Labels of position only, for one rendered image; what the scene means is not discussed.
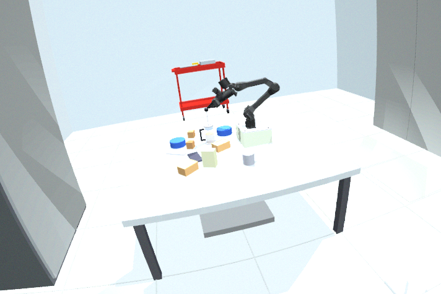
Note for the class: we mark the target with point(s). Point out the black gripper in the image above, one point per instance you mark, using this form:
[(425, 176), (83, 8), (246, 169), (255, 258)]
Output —
[(216, 102)]

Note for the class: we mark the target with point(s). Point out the glass french press with black handle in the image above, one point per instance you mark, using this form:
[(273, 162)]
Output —
[(209, 132)]

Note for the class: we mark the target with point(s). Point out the grey cylinder with white top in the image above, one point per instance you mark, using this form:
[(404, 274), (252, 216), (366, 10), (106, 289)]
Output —
[(248, 157)]

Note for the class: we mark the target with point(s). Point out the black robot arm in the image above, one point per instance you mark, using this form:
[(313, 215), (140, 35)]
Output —
[(248, 112)]

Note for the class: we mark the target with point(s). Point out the grey-blue flat rectangular panel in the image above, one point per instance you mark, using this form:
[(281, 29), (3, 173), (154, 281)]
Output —
[(195, 156)]

